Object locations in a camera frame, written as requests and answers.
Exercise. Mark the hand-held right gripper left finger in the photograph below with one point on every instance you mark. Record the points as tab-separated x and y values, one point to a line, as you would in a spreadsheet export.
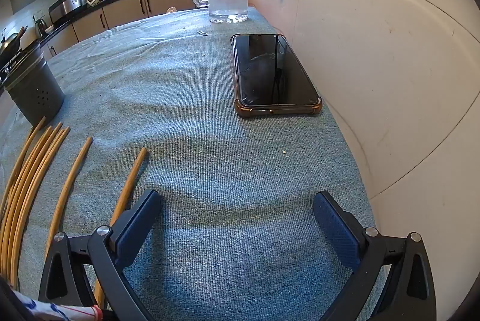
137	227

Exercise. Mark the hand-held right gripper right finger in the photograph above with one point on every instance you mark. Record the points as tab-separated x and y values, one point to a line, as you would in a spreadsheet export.
333	227

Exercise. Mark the wooden chopstick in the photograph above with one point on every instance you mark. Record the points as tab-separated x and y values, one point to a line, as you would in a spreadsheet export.
28	145
41	143
52	137
75	175
131	178
60	143

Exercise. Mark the dark grey utensil holder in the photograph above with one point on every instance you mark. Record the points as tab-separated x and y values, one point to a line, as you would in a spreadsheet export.
37	92

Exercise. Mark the blue-grey tablecloth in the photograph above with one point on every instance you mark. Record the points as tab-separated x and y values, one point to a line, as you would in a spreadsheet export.
210	111

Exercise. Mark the smartphone in brown clear case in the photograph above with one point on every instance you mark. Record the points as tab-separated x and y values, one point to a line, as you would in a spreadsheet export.
273	73

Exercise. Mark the beige lower kitchen cabinets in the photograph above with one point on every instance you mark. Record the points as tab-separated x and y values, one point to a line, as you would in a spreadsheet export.
123	10

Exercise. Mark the metal kettle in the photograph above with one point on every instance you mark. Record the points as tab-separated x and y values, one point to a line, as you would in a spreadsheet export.
39	27

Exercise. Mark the black wok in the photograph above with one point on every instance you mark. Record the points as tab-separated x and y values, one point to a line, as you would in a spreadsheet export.
9	43

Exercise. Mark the silver rice cooker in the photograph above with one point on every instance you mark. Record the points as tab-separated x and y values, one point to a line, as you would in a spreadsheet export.
67	6

